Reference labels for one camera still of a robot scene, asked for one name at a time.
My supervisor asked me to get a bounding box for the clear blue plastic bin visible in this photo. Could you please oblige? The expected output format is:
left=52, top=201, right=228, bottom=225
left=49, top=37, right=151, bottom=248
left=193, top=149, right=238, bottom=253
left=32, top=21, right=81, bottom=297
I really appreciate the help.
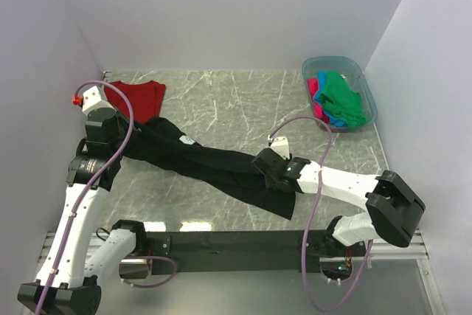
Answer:
left=302, top=56, right=378, bottom=133

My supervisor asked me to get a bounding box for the green t shirt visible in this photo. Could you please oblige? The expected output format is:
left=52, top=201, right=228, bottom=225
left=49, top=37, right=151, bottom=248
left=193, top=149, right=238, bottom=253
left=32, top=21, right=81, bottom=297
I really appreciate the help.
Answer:
left=319, top=71, right=367, bottom=128

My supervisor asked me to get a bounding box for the purple cable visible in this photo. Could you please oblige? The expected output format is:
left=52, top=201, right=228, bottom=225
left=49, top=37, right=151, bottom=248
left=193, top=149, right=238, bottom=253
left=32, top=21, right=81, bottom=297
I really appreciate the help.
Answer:
left=271, top=116, right=373, bottom=312
left=33, top=80, right=180, bottom=314

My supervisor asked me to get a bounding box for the folded red t shirt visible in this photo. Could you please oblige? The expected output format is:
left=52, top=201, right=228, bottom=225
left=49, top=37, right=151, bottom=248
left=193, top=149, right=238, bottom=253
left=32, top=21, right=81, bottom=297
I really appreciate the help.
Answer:
left=111, top=80, right=167, bottom=124

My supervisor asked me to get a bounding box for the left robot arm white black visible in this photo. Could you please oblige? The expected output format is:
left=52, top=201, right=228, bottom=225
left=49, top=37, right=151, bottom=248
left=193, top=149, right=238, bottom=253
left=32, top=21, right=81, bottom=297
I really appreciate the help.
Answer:
left=18, top=107, right=148, bottom=314

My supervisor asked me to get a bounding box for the blue t shirt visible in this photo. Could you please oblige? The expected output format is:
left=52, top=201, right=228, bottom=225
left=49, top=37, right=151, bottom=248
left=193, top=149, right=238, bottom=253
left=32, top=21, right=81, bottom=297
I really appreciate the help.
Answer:
left=313, top=72, right=347, bottom=128

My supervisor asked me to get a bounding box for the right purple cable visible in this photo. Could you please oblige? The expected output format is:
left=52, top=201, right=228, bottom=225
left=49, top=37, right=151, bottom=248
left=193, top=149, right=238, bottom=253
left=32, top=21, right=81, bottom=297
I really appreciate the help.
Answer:
left=271, top=116, right=373, bottom=312

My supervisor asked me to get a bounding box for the aluminium rail left edge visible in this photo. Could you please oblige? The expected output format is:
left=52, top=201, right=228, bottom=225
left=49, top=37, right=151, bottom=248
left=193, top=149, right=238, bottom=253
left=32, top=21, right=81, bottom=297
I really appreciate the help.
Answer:
left=62, top=70, right=112, bottom=220

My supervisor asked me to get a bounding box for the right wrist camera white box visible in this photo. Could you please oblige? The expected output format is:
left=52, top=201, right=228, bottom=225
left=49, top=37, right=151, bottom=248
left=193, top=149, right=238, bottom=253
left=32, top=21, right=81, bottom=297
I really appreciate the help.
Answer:
left=268, top=136, right=291, bottom=160

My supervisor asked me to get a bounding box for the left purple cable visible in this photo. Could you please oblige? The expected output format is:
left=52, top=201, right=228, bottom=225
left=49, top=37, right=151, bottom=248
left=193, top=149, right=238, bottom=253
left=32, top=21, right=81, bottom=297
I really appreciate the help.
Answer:
left=33, top=80, right=180, bottom=314

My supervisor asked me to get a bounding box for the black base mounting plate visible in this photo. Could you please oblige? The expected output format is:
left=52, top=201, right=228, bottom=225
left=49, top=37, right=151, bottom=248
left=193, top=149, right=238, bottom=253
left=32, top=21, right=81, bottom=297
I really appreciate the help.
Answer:
left=147, top=230, right=367, bottom=273

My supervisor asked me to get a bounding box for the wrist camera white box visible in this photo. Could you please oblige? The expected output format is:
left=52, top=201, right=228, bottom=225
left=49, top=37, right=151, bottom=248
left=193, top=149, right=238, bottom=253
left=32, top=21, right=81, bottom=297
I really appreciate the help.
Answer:
left=72, top=86, right=111, bottom=116
left=268, top=136, right=291, bottom=160

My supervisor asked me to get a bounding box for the pink t shirt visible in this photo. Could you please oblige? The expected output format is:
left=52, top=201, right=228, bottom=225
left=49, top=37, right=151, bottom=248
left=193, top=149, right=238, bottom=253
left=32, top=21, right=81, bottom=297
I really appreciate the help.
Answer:
left=308, top=77, right=333, bottom=124

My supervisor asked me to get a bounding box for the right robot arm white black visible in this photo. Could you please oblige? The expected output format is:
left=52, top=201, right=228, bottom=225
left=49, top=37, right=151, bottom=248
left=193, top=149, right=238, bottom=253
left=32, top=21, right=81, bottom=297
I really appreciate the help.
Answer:
left=252, top=148, right=426, bottom=257

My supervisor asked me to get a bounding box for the black t shirt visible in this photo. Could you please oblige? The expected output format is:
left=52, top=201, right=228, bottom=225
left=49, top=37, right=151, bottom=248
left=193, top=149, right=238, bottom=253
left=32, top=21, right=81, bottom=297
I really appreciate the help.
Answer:
left=99, top=115, right=298, bottom=221

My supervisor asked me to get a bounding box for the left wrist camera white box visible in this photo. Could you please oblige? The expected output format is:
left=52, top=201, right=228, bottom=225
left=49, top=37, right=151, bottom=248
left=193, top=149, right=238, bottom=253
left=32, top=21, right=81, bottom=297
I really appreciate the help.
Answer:
left=72, top=86, right=111, bottom=116

